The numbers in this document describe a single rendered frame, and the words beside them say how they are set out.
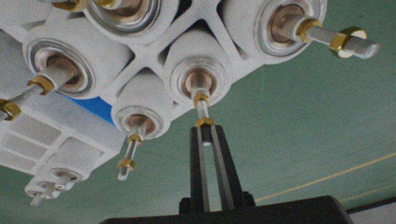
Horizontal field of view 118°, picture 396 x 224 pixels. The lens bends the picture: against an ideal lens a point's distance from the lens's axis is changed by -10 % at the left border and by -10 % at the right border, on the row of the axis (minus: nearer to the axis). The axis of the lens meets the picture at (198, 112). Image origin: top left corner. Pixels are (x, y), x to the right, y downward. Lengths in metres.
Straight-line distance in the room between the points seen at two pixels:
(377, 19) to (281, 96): 0.34
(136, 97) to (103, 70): 0.05
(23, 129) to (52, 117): 0.13
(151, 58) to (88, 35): 0.09
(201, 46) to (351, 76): 0.67
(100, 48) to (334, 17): 0.57
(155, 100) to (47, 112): 0.30
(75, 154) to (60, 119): 0.09
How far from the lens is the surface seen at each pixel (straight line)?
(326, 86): 0.72
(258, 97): 0.57
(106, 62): 0.21
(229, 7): 0.24
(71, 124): 0.45
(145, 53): 0.25
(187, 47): 0.17
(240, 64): 0.26
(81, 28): 0.23
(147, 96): 0.22
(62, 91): 0.25
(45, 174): 0.57
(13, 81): 0.49
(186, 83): 0.18
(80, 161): 0.46
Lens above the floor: 0.41
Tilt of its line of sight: 49 degrees down
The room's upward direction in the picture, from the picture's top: 174 degrees clockwise
